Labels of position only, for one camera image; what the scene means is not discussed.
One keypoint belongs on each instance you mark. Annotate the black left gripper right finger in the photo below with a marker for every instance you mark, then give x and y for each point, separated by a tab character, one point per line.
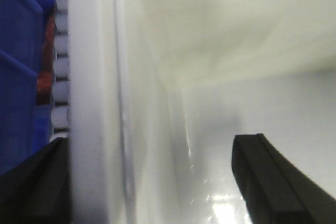
274	190

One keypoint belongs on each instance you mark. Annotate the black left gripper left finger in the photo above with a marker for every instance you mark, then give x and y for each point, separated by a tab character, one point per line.
37	190

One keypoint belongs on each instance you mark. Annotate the white plastic tote box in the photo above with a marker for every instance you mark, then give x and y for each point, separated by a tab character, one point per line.
160	88

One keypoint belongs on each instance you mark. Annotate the left white roller track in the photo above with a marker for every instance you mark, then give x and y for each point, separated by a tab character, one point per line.
60	87

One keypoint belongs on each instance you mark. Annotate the blue upper bin left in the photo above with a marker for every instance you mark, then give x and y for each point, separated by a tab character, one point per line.
25	79

